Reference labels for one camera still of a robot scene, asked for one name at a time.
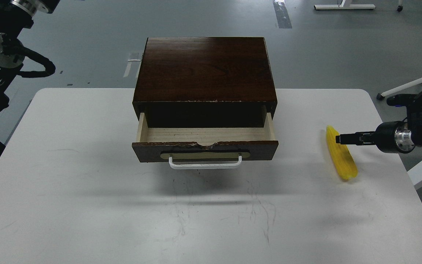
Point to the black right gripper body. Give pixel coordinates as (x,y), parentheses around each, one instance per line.
(394,137)

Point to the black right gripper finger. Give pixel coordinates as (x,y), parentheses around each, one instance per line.
(358,139)

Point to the yellow corn cob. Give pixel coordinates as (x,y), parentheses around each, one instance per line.
(340,155)

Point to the wooden drawer with white handle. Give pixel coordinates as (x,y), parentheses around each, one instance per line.
(175,145)

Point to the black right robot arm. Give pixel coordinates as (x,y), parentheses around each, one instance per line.
(413,105)

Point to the dark wooden drawer cabinet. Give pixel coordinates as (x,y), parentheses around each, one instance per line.
(205,82)

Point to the white desk leg frame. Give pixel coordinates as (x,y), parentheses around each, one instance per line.
(344,5)

